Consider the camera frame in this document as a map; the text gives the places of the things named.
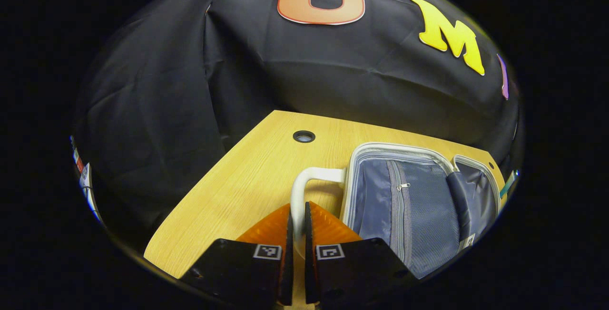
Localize white suitcase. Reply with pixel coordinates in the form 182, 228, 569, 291
290, 141, 502, 280

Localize black backdrop cloth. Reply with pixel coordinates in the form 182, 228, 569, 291
71, 0, 521, 253

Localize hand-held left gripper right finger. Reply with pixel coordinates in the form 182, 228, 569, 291
304, 201, 419, 307

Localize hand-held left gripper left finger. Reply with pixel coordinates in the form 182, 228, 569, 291
181, 203, 295, 307

